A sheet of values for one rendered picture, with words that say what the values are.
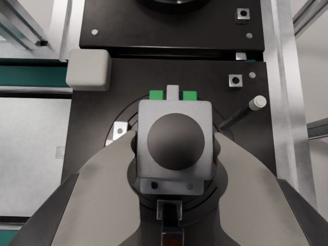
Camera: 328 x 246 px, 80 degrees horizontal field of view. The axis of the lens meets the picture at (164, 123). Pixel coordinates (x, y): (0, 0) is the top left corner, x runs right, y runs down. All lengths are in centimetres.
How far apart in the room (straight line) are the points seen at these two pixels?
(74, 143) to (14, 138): 12
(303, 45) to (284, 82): 19
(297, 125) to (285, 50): 10
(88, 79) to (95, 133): 6
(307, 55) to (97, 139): 40
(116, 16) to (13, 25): 12
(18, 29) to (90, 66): 9
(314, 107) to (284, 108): 15
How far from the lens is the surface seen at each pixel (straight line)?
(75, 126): 25
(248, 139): 25
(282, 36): 33
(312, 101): 44
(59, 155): 26
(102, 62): 25
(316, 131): 32
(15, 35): 31
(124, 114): 22
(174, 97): 16
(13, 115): 36
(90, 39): 29
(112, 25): 30
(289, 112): 29
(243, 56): 29
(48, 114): 33
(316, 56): 49
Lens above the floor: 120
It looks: 78 degrees down
